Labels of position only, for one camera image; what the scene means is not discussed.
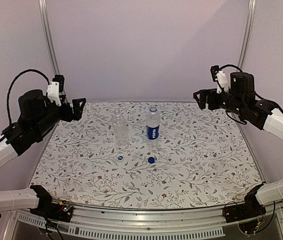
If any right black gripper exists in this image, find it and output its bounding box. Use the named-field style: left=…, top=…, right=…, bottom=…
left=194, top=88, right=246, bottom=116

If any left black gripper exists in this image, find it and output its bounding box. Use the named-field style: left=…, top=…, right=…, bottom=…
left=33, top=95, right=86, bottom=137

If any clear plastic bottle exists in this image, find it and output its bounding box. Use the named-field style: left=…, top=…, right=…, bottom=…
left=112, top=108, right=129, bottom=147

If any blue Pepsi bottle cap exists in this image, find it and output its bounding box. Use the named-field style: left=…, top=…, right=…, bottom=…
left=148, top=157, right=156, bottom=164

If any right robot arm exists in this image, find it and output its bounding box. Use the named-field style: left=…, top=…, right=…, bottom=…
left=193, top=70, right=283, bottom=218

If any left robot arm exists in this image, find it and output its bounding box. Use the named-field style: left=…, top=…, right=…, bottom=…
left=0, top=89, right=86, bottom=218

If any floral patterned table mat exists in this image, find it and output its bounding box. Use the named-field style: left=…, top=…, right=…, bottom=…
left=30, top=102, right=264, bottom=209

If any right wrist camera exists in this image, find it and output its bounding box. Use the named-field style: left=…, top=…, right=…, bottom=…
left=210, top=65, right=230, bottom=94

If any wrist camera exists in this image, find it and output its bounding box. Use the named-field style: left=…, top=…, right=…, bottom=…
left=210, top=65, right=230, bottom=94
left=46, top=74, right=66, bottom=107

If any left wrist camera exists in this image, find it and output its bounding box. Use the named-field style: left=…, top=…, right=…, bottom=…
left=46, top=74, right=66, bottom=107

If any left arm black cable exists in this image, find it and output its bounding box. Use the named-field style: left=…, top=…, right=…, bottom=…
left=5, top=69, right=51, bottom=126

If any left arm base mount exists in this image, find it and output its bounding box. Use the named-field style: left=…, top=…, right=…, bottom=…
left=29, top=185, right=74, bottom=223

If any right aluminium frame post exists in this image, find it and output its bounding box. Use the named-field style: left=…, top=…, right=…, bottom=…
left=238, top=0, right=257, bottom=69

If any aluminium frame post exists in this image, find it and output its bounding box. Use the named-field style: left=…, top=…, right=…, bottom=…
left=38, top=0, right=60, bottom=75
left=238, top=0, right=257, bottom=69

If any left aluminium frame post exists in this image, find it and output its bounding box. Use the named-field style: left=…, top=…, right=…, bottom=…
left=38, top=0, right=60, bottom=75

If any aluminium front rail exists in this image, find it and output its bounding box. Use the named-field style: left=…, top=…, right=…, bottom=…
left=3, top=199, right=283, bottom=240

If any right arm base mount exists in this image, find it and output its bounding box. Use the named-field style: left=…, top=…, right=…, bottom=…
left=222, top=184, right=266, bottom=223

